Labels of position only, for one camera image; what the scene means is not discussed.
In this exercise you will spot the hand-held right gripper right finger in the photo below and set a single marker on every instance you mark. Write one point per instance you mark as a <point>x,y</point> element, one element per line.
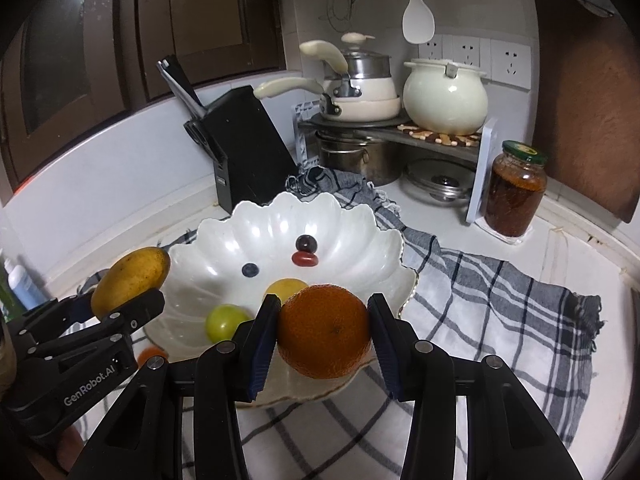
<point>390,355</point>

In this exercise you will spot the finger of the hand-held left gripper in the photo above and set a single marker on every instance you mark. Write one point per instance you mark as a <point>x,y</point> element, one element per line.
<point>135,312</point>
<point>50,315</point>

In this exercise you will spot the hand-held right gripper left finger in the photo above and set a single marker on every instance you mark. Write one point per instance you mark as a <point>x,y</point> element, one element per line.
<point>262,350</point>

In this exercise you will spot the yellow mango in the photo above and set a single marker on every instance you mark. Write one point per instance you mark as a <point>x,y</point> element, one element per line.
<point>130,280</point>

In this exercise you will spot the orange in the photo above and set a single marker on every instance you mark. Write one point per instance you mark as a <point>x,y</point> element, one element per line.
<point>325,330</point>

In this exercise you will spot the blueberry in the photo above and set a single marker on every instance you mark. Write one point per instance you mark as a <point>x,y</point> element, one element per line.
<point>250,270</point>

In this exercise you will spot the small red fruit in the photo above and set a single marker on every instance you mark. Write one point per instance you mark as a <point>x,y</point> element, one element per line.
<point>305,259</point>

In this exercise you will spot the white scalloped bowl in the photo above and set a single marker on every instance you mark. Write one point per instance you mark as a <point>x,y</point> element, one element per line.
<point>250,230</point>

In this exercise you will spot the blue and white bottle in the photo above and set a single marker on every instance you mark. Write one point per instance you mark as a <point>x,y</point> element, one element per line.
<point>25,287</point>

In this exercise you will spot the green packet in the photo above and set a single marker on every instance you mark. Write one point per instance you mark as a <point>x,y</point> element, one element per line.
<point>7,305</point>

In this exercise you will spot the small orange-red fruit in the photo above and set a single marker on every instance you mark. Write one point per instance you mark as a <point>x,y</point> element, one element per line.
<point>147,355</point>

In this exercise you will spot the green round fruit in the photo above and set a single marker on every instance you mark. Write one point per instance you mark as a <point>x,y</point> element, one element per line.
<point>225,325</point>

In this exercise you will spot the yellow round fruit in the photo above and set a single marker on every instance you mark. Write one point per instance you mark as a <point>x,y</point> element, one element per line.
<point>285,290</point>

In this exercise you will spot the grey checked cloth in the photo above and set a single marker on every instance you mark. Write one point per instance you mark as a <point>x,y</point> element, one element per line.
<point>475,310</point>

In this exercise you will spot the dark grape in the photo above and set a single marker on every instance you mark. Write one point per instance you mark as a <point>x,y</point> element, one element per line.
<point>306,243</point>

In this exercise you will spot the glass pot lid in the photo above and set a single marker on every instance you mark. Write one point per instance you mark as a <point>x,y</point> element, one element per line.
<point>440,182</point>

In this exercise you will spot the grey and white shelf rack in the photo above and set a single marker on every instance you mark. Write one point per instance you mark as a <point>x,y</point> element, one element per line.
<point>482,180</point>

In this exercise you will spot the steel stock pot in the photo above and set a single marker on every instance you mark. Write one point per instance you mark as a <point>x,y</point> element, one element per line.
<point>355,160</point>

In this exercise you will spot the glass jar of sauce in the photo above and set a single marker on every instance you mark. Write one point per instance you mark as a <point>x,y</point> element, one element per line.
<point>515,195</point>

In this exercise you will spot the black knife block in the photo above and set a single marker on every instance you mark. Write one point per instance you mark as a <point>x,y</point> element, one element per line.
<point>250,145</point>

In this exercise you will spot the wooden trivet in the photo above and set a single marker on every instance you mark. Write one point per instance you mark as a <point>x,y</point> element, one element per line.
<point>440,137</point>

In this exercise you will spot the cream ceramic pot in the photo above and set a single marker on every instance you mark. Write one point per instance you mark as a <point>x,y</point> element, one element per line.
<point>445,100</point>

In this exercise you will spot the brown wooden cabinet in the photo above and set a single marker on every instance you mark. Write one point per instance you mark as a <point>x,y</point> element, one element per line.
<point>125,35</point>

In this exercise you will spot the steel lidded steamer pot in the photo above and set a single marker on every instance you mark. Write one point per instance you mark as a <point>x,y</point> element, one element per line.
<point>367,65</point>

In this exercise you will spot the brown cutting board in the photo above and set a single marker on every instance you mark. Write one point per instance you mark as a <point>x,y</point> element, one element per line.
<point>585,110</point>

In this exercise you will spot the white rice spoon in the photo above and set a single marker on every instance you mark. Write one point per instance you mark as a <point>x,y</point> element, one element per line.
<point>418,17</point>

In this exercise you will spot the white wall socket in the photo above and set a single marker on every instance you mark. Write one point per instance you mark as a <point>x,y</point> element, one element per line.
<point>511,65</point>
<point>432,49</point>
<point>467,52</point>

